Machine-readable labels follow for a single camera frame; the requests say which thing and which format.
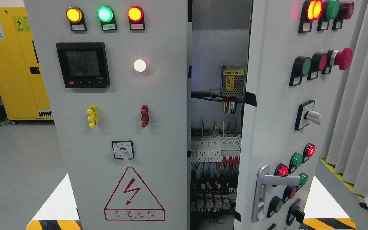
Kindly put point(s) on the white selector switch right door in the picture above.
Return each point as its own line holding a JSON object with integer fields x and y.
{"x": 307, "y": 115}

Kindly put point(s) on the yellow terminal post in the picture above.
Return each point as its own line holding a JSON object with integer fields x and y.
{"x": 92, "y": 116}

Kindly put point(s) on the white indicator lamp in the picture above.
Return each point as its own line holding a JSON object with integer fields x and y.
{"x": 140, "y": 65}

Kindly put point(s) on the black relay terminal row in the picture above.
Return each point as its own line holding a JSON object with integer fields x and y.
{"x": 213, "y": 194}

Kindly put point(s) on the silver door handle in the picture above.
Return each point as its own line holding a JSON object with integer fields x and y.
{"x": 264, "y": 179}

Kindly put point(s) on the grey curtain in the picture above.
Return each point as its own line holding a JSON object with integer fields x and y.
{"x": 348, "y": 150}

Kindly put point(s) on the yellow indicator lamp left door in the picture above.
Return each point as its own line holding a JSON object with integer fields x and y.
{"x": 76, "y": 19}

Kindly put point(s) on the red terminal post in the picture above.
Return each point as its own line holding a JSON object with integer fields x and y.
{"x": 144, "y": 116}

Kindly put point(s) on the red indicator lamp left door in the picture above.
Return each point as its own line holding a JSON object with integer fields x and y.
{"x": 135, "y": 15}

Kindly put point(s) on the red mushroom emergency button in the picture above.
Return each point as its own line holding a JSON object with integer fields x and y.
{"x": 342, "y": 59}

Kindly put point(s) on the white breaker and socket row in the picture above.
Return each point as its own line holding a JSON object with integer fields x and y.
{"x": 215, "y": 149}

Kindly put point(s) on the metal mesh power supply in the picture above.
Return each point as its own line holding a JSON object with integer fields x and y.
{"x": 232, "y": 82}

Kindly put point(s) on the green indicator lamp left door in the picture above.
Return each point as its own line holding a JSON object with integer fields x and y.
{"x": 107, "y": 20}

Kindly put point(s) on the grey cabinet door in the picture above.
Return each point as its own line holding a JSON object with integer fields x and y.
{"x": 289, "y": 40}
{"x": 160, "y": 149}

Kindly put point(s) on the black digital power meter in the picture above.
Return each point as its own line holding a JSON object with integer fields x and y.
{"x": 83, "y": 64}

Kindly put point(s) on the yellow safety cabinet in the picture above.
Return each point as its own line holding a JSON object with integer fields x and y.
{"x": 22, "y": 88}

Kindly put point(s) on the red electric hazard sticker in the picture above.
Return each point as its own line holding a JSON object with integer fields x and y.
{"x": 132, "y": 200}

